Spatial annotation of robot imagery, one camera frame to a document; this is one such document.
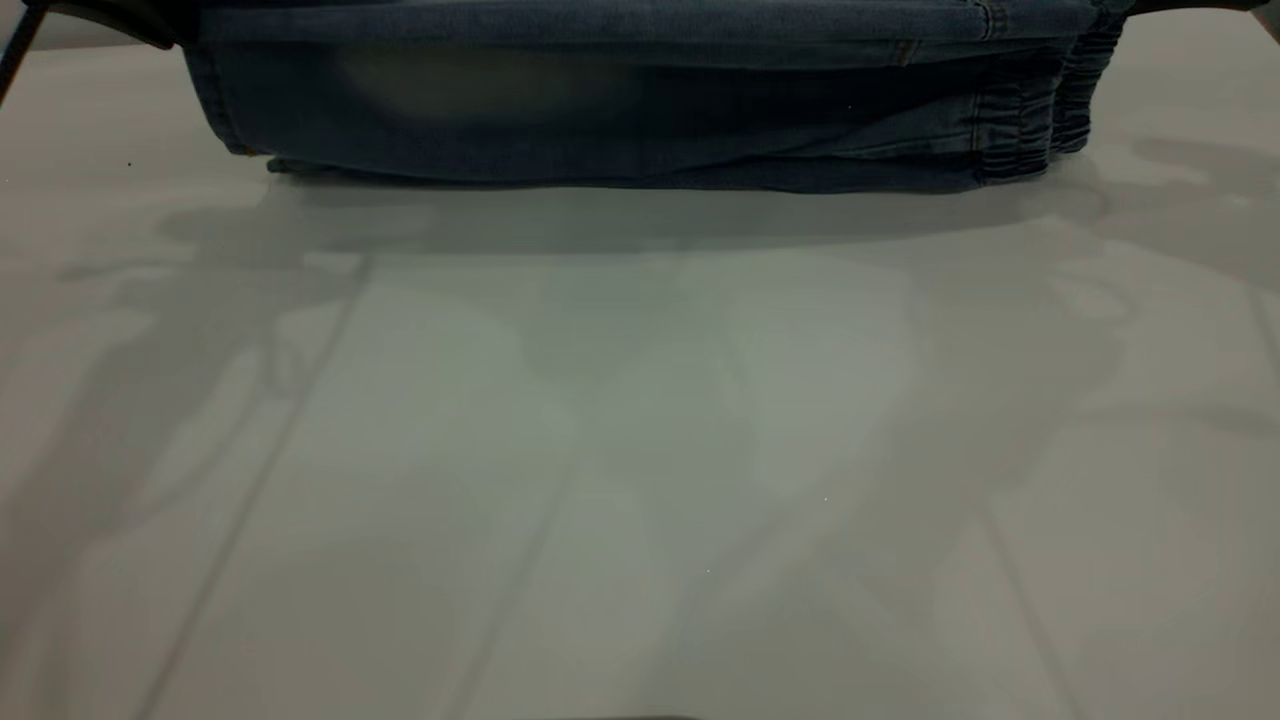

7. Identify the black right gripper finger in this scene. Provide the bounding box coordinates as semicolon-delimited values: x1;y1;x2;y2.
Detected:
1130;0;1280;15

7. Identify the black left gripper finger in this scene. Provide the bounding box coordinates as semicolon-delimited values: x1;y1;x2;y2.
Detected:
30;0;198;49

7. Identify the blue denim shorts basketball print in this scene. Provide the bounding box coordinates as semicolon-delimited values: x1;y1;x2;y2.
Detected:
183;0;1136;194

